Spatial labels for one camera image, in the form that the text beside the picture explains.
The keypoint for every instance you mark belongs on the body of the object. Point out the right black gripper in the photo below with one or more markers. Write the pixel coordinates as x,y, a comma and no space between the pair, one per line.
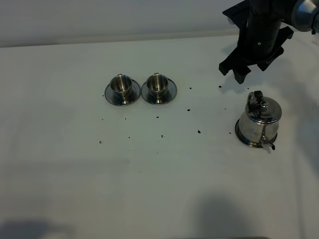
260,35

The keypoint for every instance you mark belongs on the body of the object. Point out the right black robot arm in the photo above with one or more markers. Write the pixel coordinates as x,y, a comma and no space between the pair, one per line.
303,15

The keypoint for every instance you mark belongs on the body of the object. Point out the right stainless steel saucer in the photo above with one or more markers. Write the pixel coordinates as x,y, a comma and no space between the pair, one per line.
163,99

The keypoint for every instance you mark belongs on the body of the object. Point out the right stainless steel teacup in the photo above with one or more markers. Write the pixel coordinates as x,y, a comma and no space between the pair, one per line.
157,85

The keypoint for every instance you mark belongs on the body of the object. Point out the stainless steel teacup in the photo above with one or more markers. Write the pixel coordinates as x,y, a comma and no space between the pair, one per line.
121,85
157,85

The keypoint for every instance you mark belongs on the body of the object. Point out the left stainless steel saucer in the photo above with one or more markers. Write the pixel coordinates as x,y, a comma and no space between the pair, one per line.
121,99

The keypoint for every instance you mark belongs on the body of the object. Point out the left stainless steel teacup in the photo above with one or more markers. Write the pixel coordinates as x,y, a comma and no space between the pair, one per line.
121,85

